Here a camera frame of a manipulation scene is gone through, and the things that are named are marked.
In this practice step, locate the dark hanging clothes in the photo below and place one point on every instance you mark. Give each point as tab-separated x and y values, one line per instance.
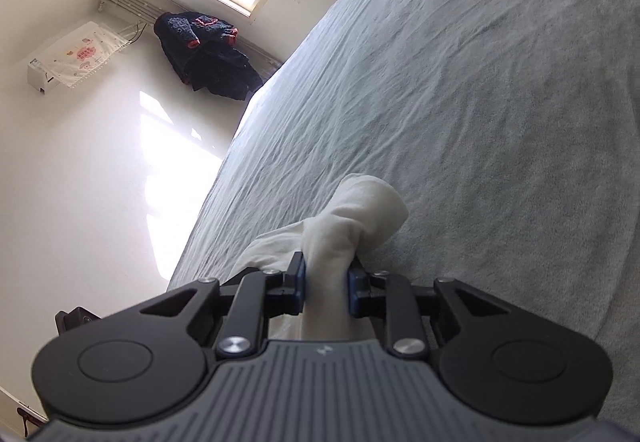
210	56

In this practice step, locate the grey bed sheet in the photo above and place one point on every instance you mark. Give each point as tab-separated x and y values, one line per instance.
450	96

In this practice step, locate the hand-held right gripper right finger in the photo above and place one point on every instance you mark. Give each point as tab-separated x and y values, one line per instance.
354	289

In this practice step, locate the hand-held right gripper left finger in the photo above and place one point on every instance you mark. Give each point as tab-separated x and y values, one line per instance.
299	284

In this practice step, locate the white pants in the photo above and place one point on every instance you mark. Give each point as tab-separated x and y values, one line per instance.
330	242

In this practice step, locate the covered white air conditioner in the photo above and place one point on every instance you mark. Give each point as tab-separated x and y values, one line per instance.
75	56

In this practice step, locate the black box device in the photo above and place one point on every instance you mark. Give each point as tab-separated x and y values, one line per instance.
77	322

